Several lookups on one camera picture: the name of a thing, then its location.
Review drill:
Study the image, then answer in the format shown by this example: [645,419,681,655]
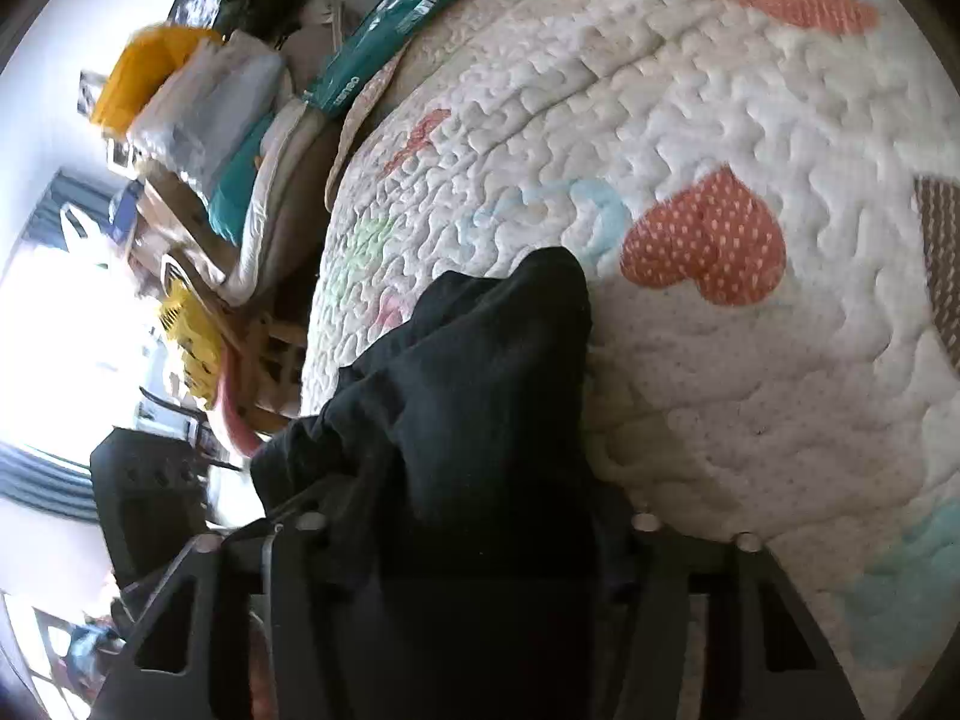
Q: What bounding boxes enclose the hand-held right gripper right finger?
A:
[626,511,863,720]

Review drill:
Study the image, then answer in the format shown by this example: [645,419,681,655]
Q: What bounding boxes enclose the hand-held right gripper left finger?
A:
[94,510,335,720]

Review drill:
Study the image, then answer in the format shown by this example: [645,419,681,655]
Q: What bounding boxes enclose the black pants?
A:
[251,246,653,720]

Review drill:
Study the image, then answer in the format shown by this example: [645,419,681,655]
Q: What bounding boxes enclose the black office chair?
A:
[90,426,218,593]

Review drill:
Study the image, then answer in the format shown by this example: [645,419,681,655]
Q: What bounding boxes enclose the quilted patchwork blanket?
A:
[300,0,960,698]

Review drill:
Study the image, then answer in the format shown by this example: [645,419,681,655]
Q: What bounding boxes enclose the yellow plastic bag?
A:
[161,281,226,410]

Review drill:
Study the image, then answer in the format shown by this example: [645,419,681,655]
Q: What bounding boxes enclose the dark blue curtain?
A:
[19,169,98,256]
[0,442,98,518]

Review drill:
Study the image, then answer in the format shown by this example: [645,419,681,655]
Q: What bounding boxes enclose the brown paper bag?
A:
[131,180,226,278]

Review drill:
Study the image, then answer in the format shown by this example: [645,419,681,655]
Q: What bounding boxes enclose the beige seat cushion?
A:
[225,101,346,308]

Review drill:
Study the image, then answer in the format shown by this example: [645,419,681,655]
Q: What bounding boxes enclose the teal cloth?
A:
[206,109,282,245]

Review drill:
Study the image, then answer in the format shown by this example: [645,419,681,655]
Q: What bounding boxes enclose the white tote bag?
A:
[60,202,113,263]

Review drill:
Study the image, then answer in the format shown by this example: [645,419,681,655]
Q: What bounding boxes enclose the blue box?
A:
[112,180,147,226]

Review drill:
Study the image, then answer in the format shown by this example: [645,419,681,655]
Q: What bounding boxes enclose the clear plastic bag of clothes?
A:
[127,30,290,192]

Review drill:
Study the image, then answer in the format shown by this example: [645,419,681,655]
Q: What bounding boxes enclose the yellow fabric bag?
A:
[91,24,226,132]

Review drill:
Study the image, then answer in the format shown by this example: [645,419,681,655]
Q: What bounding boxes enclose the beige bag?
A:
[300,0,368,91]

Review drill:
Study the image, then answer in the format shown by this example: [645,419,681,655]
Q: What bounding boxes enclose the teal paper pack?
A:
[304,0,485,117]

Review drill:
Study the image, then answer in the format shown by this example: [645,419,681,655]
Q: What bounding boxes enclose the wall poster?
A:
[169,0,226,27]

